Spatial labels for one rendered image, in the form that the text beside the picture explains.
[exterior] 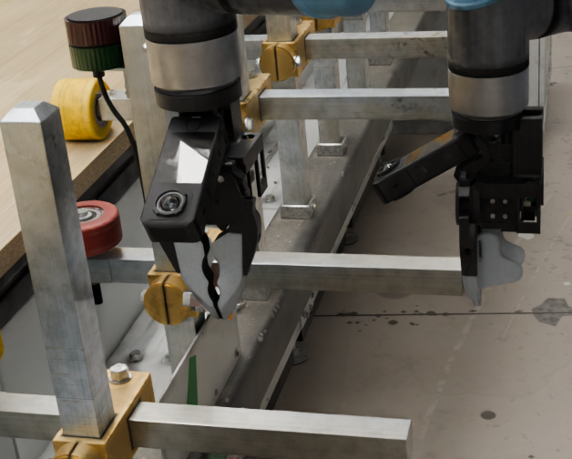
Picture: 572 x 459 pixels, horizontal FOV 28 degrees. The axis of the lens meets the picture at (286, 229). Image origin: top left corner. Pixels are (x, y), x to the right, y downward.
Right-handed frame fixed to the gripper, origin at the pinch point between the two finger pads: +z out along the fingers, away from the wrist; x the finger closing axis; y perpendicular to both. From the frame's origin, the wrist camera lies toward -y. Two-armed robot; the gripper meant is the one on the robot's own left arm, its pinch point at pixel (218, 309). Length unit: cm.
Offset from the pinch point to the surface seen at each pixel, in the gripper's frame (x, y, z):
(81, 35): 15.8, 15.3, -20.5
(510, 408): -16, 123, 92
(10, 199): 33.9, 27.1, 2.1
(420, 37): -8, 71, -4
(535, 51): -15, 272, 60
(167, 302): 10.6, 13.7, 7.4
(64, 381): 11.4, -8.5, 2.6
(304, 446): -7.8, -4.3, 10.8
